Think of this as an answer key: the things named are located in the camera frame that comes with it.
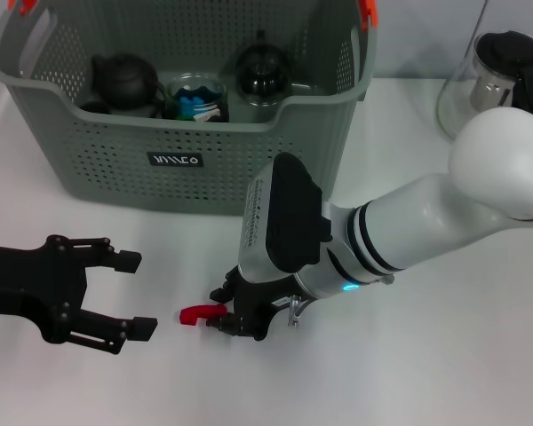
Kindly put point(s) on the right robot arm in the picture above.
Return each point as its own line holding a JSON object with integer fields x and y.
{"x": 426, "y": 222}

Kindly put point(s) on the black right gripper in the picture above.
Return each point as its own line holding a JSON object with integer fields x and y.
{"x": 257, "y": 302}

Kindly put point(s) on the grey perforated storage bin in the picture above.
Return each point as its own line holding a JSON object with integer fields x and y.
{"x": 160, "y": 177}

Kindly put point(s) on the glass teacup with black base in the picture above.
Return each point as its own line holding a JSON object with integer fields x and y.
{"x": 264, "y": 75}
{"x": 197, "y": 113}

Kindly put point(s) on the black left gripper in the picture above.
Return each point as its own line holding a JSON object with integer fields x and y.
{"x": 26, "y": 284}

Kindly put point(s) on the dark red arch brick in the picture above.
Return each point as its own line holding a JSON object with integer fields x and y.
{"x": 191, "y": 315}

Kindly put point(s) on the blue square brick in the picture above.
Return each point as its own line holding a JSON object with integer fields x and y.
{"x": 190, "y": 104}

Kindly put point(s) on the black clay teapot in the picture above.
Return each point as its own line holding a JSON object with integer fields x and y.
{"x": 124, "y": 82}

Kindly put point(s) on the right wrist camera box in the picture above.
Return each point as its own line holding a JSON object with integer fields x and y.
{"x": 288, "y": 217}

